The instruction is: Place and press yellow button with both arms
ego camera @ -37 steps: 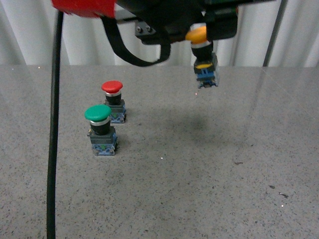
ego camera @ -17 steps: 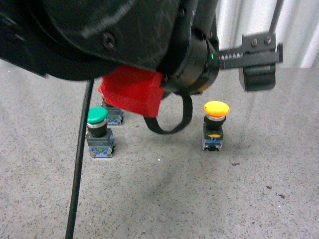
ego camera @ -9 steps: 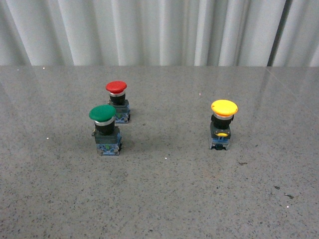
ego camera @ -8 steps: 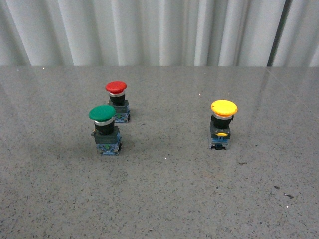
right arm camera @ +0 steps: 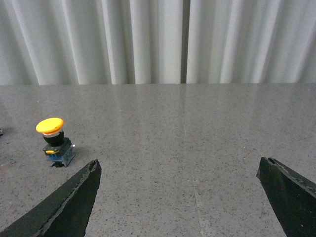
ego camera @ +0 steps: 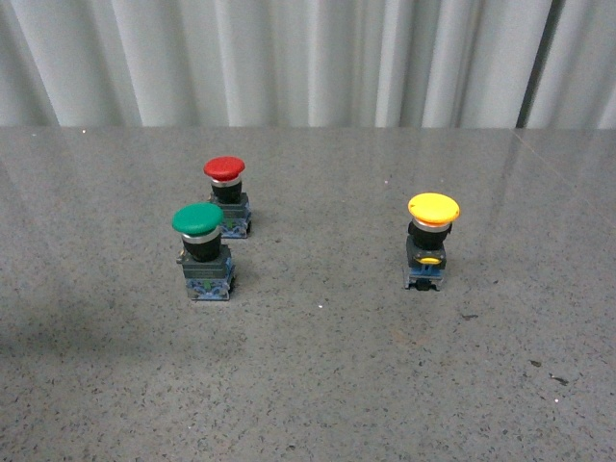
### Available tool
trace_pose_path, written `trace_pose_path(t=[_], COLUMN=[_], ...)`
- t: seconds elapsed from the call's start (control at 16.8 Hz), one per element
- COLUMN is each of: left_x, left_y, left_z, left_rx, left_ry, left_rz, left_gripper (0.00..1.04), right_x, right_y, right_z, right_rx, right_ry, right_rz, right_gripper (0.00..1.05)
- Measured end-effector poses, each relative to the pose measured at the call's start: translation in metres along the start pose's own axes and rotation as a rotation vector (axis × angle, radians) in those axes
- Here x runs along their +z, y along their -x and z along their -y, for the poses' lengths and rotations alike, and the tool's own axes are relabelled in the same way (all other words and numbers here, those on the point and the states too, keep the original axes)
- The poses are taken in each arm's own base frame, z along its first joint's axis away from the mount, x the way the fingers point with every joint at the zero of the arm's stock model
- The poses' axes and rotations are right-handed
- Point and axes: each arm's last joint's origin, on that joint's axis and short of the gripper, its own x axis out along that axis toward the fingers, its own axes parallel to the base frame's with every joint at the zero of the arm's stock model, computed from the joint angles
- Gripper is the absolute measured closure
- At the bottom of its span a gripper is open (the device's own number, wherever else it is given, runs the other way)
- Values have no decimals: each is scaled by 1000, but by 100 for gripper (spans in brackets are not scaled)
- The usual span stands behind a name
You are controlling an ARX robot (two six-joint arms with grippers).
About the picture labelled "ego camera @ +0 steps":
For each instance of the red mushroom push button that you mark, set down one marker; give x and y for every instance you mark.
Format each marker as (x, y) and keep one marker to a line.
(225, 174)

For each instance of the yellow mushroom push button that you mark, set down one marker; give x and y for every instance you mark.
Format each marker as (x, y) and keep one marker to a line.
(433, 215)

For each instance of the green mushroom push button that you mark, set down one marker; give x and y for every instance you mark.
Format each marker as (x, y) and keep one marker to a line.
(206, 261)

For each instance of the white pleated curtain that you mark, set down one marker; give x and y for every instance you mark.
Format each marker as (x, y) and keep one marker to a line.
(436, 64)

